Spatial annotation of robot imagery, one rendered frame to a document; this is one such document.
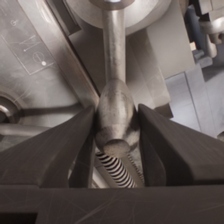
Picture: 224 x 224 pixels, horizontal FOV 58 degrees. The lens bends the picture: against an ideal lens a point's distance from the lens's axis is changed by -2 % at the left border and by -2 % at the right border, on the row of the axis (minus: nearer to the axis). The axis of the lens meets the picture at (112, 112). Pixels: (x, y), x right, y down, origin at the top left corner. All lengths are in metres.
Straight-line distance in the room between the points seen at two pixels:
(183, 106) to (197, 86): 0.06
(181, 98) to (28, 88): 0.40
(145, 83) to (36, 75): 0.13
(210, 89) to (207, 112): 0.07
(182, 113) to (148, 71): 0.37
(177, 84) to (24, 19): 0.40
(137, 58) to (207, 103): 0.43
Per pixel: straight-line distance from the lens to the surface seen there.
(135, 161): 0.55
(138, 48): 0.23
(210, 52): 0.52
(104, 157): 0.44
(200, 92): 0.60
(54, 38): 0.23
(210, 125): 0.68
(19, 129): 0.24
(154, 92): 0.25
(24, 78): 0.27
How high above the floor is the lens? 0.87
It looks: 14 degrees down
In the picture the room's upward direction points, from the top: 69 degrees clockwise
